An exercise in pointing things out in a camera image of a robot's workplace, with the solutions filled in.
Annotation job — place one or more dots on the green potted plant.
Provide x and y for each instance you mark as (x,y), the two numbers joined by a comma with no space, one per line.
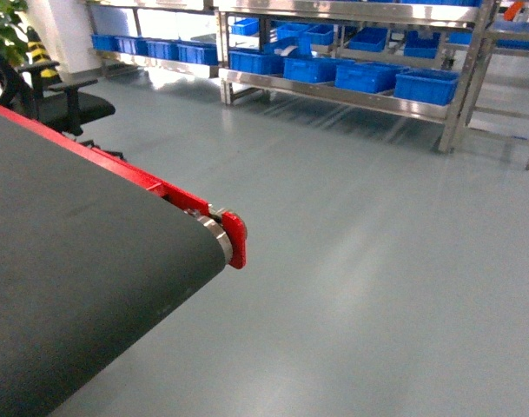
(13,38)

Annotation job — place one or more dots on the blue plastic bin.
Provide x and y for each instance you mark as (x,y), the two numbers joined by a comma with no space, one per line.
(313,70)
(427,86)
(370,77)
(256,62)

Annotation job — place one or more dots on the stainless steel shelf rack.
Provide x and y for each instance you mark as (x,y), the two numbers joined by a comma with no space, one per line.
(458,36)

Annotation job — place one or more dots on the red conveyor side rail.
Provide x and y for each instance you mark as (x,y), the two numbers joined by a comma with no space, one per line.
(233,226)

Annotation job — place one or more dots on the black office chair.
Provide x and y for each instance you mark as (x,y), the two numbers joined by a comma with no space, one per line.
(61,106)

